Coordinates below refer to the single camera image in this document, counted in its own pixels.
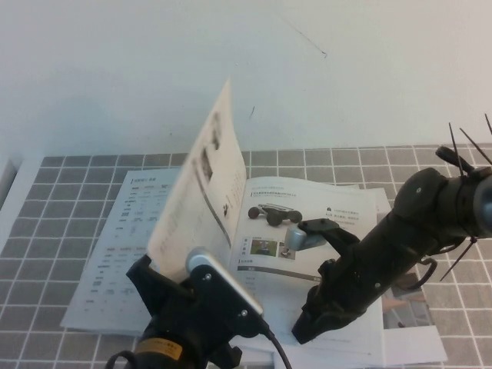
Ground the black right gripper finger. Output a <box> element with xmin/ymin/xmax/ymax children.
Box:
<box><xmin>298</xmin><ymin>317</ymin><xmax>347</xmax><ymax>345</ymax></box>
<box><xmin>291</xmin><ymin>307</ymin><xmax>322</xmax><ymax>339</ymax></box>

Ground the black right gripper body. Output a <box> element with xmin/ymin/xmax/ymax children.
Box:
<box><xmin>307</xmin><ymin>217</ymin><xmax>458</xmax><ymax>327</ymax></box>

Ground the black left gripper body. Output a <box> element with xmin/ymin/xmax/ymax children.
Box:
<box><xmin>144</xmin><ymin>284</ymin><xmax>266</xmax><ymax>347</ymax></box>

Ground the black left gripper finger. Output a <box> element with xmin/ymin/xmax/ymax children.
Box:
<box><xmin>125</xmin><ymin>254</ymin><xmax>193</xmax><ymax>308</ymax></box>

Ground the white product catalogue book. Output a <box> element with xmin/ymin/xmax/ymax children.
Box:
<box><xmin>61</xmin><ymin>76</ymin><xmax>450</xmax><ymax>364</ymax></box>

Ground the grey white-checked tablecloth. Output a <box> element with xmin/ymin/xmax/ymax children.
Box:
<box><xmin>0</xmin><ymin>145</ymin><xmax>492</xmax><ymax>369</ymax></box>

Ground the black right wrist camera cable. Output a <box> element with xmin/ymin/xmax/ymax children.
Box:
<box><xmin>399</xmin><ymin>240</ymin><xmax>464</xmax><ymax>292</ymax></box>

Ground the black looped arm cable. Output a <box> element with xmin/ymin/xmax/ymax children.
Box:
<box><xmin>105</xmin><ymin>348</ymin><xmax>138</xmax><ymax>369</ymax></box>

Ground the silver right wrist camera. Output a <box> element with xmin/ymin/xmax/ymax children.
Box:
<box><xmin>283</xmin><ymin>218</ymin><xmax>362</xmax><ymax>254</ymax></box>

